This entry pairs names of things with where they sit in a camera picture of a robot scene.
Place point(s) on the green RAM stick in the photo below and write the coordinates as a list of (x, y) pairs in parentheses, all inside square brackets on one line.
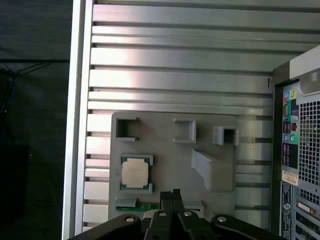
[(150, 207)]

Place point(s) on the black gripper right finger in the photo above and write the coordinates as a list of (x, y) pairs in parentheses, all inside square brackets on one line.
[(186, 225)]

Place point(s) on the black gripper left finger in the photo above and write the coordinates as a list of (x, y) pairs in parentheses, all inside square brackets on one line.
[(163, 225)]

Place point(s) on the silver green CPU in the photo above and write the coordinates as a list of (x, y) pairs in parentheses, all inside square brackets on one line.
[(135, 172)]

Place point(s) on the grey plastic parts rack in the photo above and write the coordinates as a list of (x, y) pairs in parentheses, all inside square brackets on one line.
[(172, 165)]

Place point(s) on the black PC case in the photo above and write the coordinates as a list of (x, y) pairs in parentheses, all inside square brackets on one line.
[(310, 150)]

